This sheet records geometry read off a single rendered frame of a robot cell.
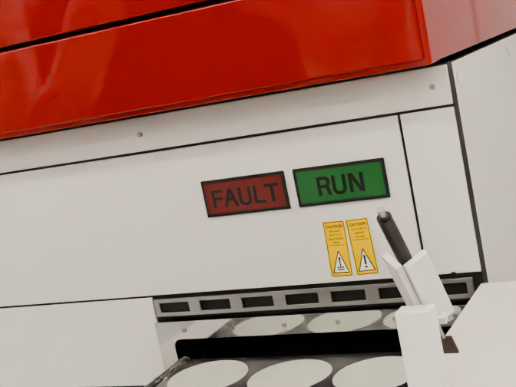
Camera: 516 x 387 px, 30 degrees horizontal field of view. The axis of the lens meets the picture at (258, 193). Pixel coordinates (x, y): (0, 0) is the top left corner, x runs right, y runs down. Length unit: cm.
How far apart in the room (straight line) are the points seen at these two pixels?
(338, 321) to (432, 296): 40
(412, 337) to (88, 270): 67
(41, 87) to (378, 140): 45
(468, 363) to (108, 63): 59
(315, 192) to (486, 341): 32
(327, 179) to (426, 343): 41
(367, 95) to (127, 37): 30
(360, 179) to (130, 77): 31
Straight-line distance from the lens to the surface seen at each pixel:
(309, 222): 119
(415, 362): 81
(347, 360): 115
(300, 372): 115
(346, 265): 119
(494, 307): 105
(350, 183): 115
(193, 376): 121
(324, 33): 109
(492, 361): 90
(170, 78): 118
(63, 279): 140
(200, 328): 129
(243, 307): 126
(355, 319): 119
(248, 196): 121
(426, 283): 80
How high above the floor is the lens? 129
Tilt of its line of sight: 9 degrees down
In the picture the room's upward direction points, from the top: 11 degrees counter-clockwise
